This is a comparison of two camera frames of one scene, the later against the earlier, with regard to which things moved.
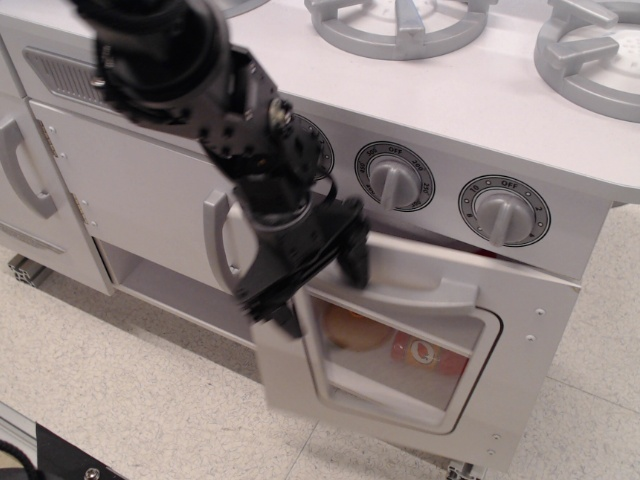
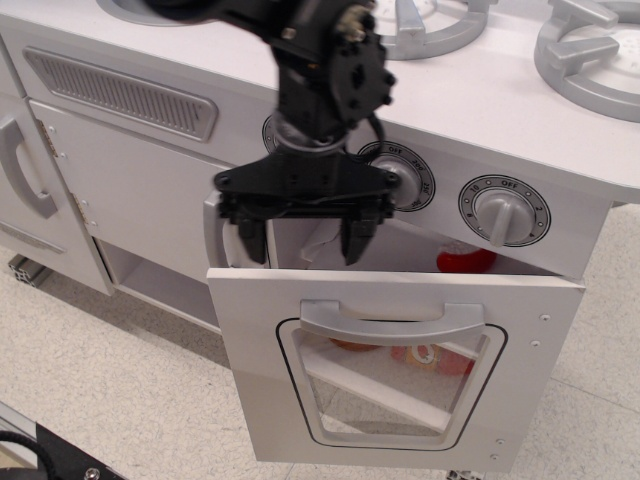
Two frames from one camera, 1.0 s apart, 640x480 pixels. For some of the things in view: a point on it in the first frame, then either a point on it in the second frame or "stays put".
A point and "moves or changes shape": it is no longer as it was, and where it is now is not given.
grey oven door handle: x=446 y=295 to x=326 y=318
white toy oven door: x=442 y=353 moves or changes shape
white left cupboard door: x=39 y=221 stays put
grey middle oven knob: x=395 y=175 stays put
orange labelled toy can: x=413 y=351 stays put
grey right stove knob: x=505 y=211 stays put
